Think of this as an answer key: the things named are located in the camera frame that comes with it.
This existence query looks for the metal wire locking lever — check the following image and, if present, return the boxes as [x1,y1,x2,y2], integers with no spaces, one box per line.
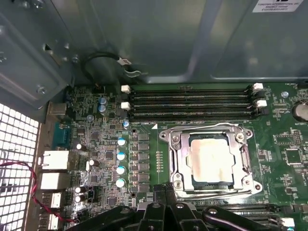
[160,122,241,135]
[177,187,257,199]

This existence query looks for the round coin cell battery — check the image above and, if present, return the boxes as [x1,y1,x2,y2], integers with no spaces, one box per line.
[290,100,308,124]

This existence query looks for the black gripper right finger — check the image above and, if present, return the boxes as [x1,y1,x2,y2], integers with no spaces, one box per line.
[166,184,286,231]

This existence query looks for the grey rear port block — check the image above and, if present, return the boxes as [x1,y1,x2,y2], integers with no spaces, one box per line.
[47,102,67,119]

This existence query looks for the CPU socket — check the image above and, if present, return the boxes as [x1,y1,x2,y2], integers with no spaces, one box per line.
[158,121,264,200]

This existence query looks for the blue rear port connector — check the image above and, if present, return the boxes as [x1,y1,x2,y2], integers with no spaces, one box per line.
[51,121,73,148]

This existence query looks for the red black twisted wire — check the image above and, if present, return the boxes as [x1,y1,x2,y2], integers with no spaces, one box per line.
[0,161,80,224]

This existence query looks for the black cable white tag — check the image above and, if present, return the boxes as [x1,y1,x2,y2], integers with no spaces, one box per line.
[80,51,150,89]

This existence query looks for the white case label sticker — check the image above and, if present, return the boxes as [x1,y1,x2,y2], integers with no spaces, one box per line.
[252,0,303,13]

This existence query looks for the green motherboard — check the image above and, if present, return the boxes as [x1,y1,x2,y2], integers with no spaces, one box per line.
[36,81,308,231]

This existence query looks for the silver rear port block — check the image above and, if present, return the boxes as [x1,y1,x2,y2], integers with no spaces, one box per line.
[40,213,61,231]
[39,172,72,191]
[42,192,63,209]
[38,150,70,170]

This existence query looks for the black open PC case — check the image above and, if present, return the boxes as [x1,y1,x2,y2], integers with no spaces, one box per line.
[0,0,308,231]

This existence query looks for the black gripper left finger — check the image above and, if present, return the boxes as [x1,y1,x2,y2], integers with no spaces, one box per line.
[64,184,169,231]

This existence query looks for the silver square CPU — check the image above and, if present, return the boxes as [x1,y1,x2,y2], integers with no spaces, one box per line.
[187,134,238,187]

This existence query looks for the grey metal fan bracket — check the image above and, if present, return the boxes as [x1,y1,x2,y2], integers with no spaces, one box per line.
[0,0,79,117]

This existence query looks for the metal socket cover frame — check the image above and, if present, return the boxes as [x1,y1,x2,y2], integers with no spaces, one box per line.
[177,129,248,191]

